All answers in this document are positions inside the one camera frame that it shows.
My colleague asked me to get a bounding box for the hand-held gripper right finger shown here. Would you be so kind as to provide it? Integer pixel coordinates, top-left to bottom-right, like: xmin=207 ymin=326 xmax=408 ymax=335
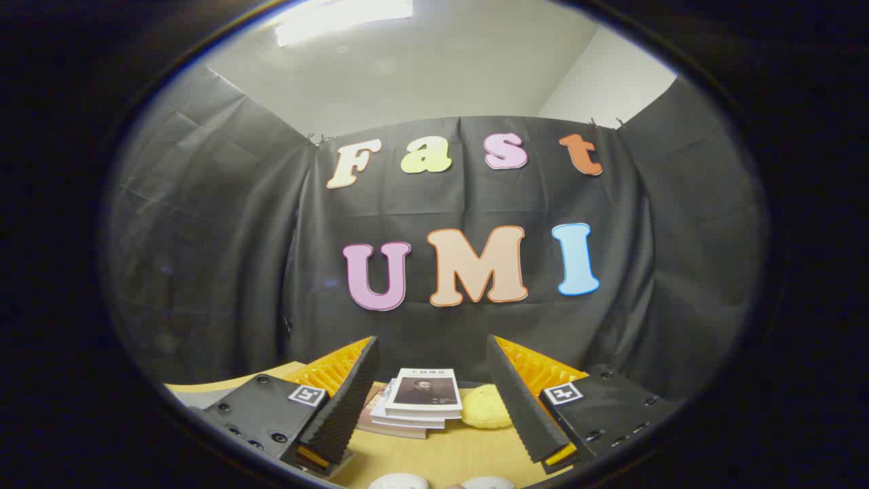
xmin=486 ymin=334 xmax=683 ymax=475

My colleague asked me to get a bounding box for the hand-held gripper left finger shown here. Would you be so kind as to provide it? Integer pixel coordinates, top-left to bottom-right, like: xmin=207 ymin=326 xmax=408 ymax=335
xmin=185 ymin=335 xmax=381 ymax=477

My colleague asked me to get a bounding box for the yellow plush toy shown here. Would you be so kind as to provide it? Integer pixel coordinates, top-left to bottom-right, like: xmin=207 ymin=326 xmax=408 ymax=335
xmin=462 ymin=384 xmax=513 ymax=430

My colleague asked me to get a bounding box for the pale brown cover book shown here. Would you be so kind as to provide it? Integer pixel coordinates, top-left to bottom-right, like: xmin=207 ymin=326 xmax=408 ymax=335
xmin=356 ymin=391 xmax=428 ymax=440

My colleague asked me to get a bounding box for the plain white book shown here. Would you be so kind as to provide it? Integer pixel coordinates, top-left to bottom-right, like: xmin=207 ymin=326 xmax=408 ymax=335
xmin=370 ymin=380 xmax=449 ymax=430

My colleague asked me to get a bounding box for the white book with portrait cover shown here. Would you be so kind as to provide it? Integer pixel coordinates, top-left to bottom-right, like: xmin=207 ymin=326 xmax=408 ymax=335
xmin=385 ymin=368 xmax=464 ymax=420

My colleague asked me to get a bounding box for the ceiling light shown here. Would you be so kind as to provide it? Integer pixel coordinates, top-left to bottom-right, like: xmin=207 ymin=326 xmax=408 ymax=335
xmin=275 ymin=0 xmax=415 ymax=47

